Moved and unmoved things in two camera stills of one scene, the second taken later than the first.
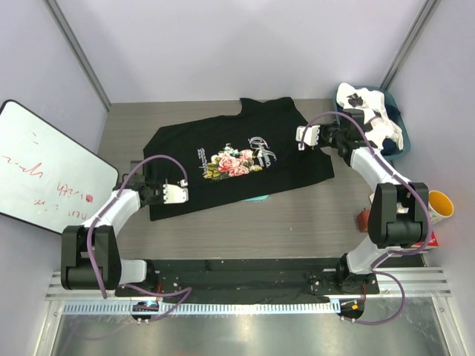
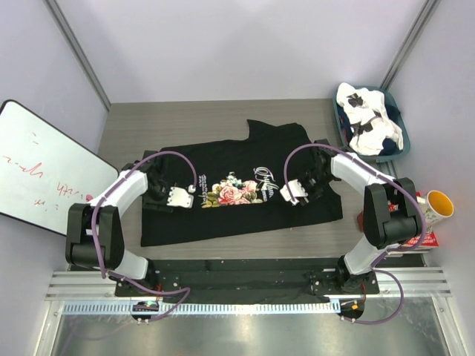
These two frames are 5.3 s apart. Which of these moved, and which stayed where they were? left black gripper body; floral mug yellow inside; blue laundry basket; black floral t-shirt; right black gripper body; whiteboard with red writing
Moved: black floral t-shirt; right black gripper body
Stayed: blue laundry basket; left black gripper body; whiteboard with red writing; floral mug yellow inside
